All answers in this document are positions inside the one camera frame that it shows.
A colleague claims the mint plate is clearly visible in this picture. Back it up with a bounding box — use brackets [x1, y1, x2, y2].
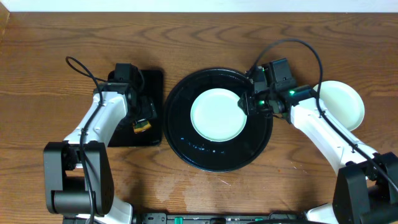
[190, 88, 248, 142]
[320, 80, 365, 131]

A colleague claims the yellow green sponge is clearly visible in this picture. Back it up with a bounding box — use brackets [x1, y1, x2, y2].
[133, 121, 152, 133]

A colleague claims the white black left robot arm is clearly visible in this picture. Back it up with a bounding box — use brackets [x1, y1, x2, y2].
[43, 70, 164, 223]

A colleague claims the rectangular black tray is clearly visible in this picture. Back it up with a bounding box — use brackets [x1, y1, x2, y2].
[108, 70, 164, 147]

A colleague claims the round black tray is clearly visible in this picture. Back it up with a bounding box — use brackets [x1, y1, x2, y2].
[164, 68, 273, 172]

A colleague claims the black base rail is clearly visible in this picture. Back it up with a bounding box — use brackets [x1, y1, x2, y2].
[132, 213, 309, 224]

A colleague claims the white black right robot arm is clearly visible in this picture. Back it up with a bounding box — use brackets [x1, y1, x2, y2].
[238, 64, 397, 223]

